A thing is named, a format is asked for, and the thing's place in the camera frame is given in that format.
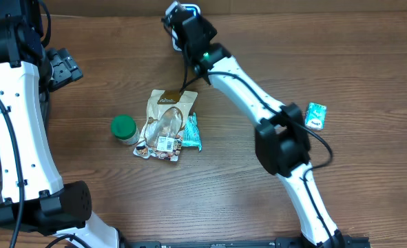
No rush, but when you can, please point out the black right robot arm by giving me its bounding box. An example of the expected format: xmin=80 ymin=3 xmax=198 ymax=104
xmin=162 ymin=1 xmax=346 ymax=247

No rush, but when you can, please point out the green lid white jar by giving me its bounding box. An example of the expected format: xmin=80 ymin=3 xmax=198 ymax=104
xmin=111 ymin=115 xmax=140 ymax=145

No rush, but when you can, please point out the white barcode scanner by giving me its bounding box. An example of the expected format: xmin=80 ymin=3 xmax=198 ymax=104
xmin=171 ymin=3 xmax=201 ymax=52

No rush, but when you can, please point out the teal snack packet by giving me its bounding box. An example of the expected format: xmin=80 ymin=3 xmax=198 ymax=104
xmin=182 ymin=113 xmax=202 ymax=152

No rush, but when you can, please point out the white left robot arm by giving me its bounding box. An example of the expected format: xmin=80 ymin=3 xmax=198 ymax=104
xmin=0 ymin=0 xmax=125 ymax=247

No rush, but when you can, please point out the beige brown snack pouch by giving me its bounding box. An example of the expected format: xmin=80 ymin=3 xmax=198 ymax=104
xmin=133 ymin=90 xmax=198 ymax=162

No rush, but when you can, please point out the teal tissue pack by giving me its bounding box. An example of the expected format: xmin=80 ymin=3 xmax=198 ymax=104
xmin=304 ymin=103 xmax=327 ymax=130

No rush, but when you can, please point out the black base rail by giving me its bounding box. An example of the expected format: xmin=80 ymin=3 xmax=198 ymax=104
xmin=127 ymin=237 xmax=373 ymax=248

